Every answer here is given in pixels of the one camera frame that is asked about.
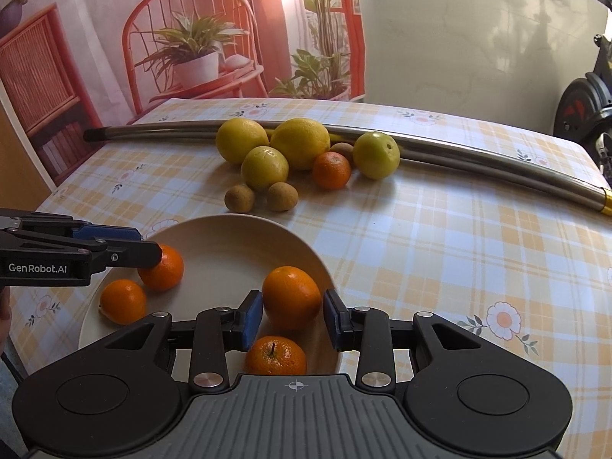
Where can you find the beige round plate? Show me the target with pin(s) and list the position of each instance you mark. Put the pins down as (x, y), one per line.
(224, 253)

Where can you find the yellow-green citrus fruit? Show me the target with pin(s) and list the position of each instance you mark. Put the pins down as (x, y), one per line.
(376, 156)

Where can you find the orange mandarin with stem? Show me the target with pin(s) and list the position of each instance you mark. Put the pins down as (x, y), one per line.
(276, 357)

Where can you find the large yellow lemon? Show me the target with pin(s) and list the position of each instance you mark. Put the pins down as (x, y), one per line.
(301, 142)

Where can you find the plaid floral tablecloth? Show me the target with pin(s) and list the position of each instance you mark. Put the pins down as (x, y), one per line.
(430, 248)

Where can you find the brown kiwi fruit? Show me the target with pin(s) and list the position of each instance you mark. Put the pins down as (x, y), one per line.
(282, 196)
(343, 149)
(239, 198)

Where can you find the wall poster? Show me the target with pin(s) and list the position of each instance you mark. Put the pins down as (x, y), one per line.
(95, 9)

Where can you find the steel pipe with gold end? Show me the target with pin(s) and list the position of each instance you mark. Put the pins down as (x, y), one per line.
(478, 160)

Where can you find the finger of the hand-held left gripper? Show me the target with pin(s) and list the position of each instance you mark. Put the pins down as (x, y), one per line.
(110, 232)
(136, 254)

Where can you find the black exercise bike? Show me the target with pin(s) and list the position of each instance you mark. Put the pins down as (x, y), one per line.
(581, 105)

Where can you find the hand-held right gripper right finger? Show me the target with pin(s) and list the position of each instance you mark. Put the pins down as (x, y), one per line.
(332, 320)

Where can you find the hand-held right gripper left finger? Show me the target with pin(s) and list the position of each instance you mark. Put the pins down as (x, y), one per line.
(252, 318)

